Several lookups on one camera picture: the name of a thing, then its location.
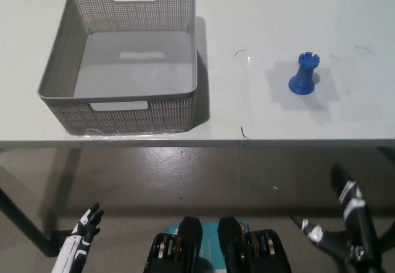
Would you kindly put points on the black robot legs with teal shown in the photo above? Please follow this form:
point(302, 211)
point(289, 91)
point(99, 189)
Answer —
point(185, 248)

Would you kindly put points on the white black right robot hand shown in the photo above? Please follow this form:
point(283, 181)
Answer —
point(355, 211)

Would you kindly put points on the grey perforated plastic basket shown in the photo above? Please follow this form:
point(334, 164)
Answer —
point(135, 60)

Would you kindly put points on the thin curved hair strand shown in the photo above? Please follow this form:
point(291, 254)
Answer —
point(364, 48)
point(239, 51)

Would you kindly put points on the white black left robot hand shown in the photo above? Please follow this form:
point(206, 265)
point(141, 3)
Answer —
point(78, 236)

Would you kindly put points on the blue rook chess piece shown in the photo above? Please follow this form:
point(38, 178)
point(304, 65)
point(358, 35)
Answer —
point(304, 77)

